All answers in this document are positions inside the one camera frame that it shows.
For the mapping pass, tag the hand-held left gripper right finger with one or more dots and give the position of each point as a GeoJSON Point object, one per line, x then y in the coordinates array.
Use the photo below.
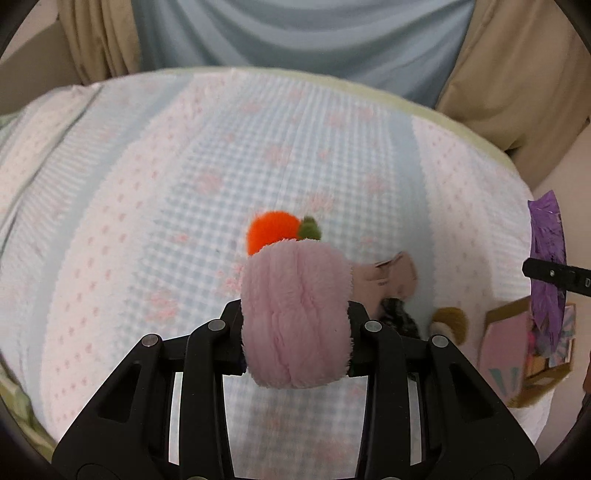
{"type": "Point", "coordinates": [362, 333]}

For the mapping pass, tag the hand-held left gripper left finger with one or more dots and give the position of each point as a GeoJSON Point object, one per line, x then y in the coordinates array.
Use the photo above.
{"type": "Point", "coordinates": [231, 333]}

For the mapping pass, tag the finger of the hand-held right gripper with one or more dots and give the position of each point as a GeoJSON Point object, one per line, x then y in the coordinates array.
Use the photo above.
{"type": "Point", "coordinates": [554, 273]}

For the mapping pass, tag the pink plush toy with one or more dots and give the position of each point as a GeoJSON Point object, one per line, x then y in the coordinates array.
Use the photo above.
{"type": "Point", "coordinates": [295, 314]}

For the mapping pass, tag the purple shiny cloth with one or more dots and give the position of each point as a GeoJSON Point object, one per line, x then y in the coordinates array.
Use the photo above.
{"type": "Point", "coordinates": [547, 240]}

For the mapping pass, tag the dark fuzzy cloth item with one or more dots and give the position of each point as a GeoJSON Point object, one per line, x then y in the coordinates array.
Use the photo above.
{"type": "Point", "coordinates": [401, 316]}

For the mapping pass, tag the beige plush toy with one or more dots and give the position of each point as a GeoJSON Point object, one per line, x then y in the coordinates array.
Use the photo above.
{"type": "Point", "coordinates": [399, 277]}

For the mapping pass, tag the brown plush toy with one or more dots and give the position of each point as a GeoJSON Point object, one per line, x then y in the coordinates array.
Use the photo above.
{"type": "Point", "coordinates": [450, 323]}

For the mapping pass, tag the cardboard box with pink panel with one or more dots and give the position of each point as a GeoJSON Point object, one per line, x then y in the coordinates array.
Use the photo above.
{"type": "Point", "coordinates": [512, 355]}

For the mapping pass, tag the checked pastel blanket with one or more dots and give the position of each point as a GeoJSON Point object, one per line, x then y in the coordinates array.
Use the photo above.
{"type": "Point", "coordinates": [184, 161]}

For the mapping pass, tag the beige curtain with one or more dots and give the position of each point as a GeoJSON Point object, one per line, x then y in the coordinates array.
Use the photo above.
{"type": "Point", "coordinates": [521, 78]}
{"type": "Point", "coordinates": [99, 37]}

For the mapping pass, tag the green bed sheet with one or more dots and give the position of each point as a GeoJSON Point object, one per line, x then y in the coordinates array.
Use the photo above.
{"type": "Point", "coordinates": [18, 406]}

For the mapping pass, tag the light blue curtain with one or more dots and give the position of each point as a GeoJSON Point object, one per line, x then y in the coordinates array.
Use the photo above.
{"type": "Point", "coordinates": [300, 41]}

